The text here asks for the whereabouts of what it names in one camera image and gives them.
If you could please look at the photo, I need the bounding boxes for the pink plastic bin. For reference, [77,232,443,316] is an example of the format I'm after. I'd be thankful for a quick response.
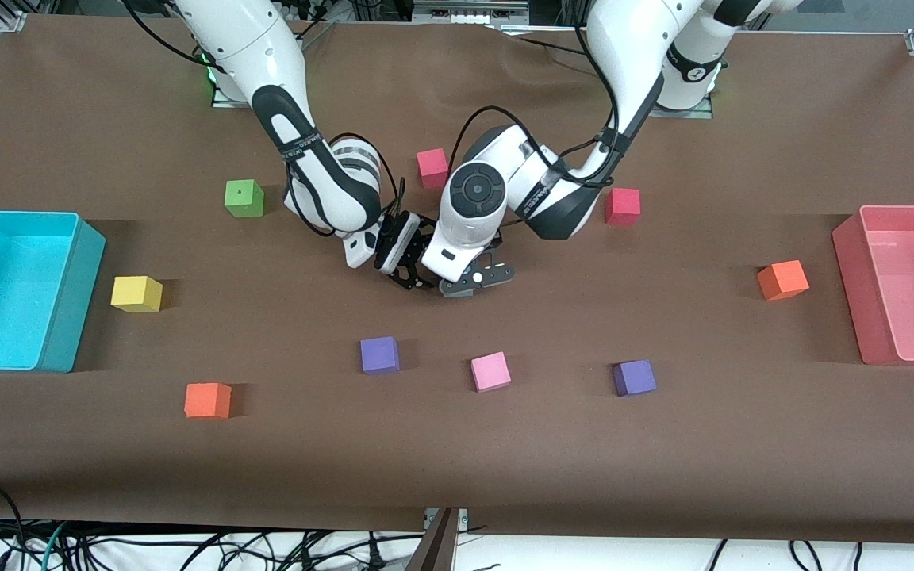
[831,205,914,366]

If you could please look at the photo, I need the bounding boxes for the green foam block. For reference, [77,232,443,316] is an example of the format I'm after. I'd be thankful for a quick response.
[224,179,265,219]

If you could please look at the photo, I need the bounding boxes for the teal plastic bin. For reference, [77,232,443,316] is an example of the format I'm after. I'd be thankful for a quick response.
[0,210,106,374]

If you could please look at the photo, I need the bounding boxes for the purple foam block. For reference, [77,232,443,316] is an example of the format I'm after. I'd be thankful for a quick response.
[359,336,401,376]
[612,359,658,397]

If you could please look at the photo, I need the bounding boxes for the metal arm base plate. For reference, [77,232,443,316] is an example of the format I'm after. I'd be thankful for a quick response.
[651,87,716,120]
[211,67,255,109]

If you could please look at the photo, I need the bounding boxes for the teal floor cable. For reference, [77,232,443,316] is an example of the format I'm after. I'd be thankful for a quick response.
[41,519,71,571]

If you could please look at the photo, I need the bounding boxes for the orange foam block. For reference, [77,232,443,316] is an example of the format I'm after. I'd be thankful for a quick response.
[757,259,811,301]
[184,382,233,420]

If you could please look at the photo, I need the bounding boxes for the red foam block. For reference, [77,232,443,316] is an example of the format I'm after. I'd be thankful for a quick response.
[605,188,642,228]
[416,148,451,190]

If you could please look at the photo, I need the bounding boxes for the pink foam block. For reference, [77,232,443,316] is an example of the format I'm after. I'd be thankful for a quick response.
[470,351,513,393]

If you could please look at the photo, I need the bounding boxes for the metal clamp bracket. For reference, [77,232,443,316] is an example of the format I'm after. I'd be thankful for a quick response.
[405,508,471,571]

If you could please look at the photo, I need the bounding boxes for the black tabletop power cable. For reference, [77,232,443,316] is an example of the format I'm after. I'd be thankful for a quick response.
[505,30,594,58]

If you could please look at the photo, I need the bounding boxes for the yellow foam block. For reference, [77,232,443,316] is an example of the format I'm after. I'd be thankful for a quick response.
[110,275,163,313]

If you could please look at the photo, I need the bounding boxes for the brown table cover sheet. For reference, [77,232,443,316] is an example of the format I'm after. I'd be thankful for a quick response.
[0,14,914,546]

